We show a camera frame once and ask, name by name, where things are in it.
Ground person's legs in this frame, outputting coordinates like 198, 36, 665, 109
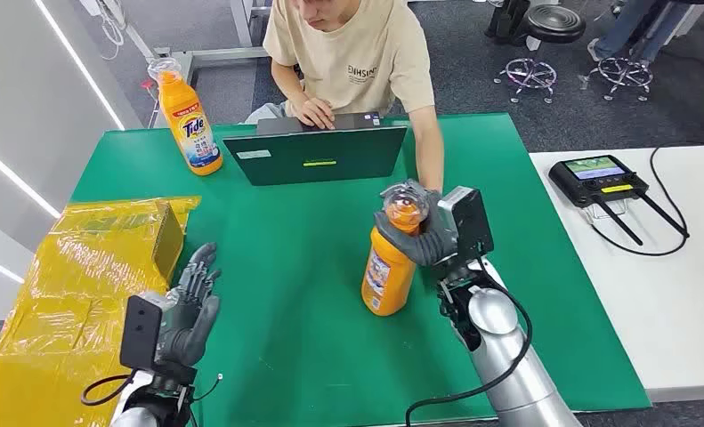
587, 0, 692, 65

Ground cardboard box in yellow plastic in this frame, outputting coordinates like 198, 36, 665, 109
51, 200, 186, 286

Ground white table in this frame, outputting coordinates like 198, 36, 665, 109
529, 143, 704, 404

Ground chrome stool base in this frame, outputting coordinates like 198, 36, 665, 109
581, 56, 654, 102

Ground green table mat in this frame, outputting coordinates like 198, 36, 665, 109
69, 113, 652, 427

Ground black remote controller with screen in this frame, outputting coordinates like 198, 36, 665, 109
548, 155, 691, 247

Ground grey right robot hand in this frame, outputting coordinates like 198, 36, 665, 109
374, 188, 460, 268

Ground grey desk frame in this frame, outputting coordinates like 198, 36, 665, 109
150, 0, 273, 129

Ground dark green laptop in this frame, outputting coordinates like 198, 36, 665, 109
222, 111, 409, 188

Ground white cable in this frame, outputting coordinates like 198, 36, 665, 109
78, 0, 129, 62

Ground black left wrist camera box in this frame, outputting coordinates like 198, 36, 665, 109
118, 291, 179, 373

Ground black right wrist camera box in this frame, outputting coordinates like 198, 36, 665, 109
436, 186, 496, 261

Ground black round stool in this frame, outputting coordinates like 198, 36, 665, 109
493, 4, 587, 105

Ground black cable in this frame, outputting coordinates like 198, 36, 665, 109
589, 145, 692, 257

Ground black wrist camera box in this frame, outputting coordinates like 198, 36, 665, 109
118, 291, 179, 373
436, 186, 496, 261

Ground person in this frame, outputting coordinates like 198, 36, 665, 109
244, 0, 445, 195

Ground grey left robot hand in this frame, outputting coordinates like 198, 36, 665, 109
155, 242, 223, 369

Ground orange Tide detergent bottle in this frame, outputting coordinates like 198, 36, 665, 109
146, 57, 224, 177

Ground yellow plastic bag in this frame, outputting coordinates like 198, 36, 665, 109
0, 196, 202, 427

